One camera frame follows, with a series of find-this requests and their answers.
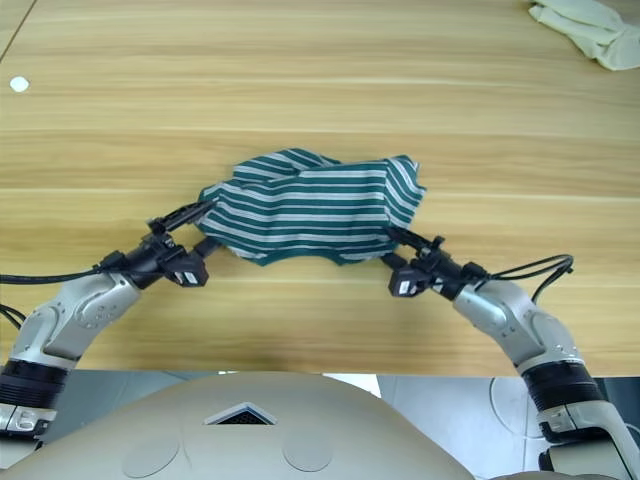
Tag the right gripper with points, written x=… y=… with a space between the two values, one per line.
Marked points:
x=455 y=275

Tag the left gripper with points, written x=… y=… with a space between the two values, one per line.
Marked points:
x=142 y=260

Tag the green white striped T-shirt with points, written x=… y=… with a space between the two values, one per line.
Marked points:
x=310 y=205

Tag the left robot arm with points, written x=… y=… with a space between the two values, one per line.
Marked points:
x=75 y=315

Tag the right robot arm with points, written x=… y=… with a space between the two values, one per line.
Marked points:
x=510 y=315

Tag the robot body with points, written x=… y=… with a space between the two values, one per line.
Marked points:
x=240 y=435

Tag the crumpled cream white cloth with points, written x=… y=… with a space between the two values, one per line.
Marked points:
x=590 y=30

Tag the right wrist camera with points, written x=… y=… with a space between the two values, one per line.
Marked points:
x=407 y=284

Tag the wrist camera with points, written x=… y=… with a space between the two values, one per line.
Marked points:
x=189 y=272
x=407 y=284

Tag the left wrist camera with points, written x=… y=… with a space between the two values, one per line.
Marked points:
x=189 y=272

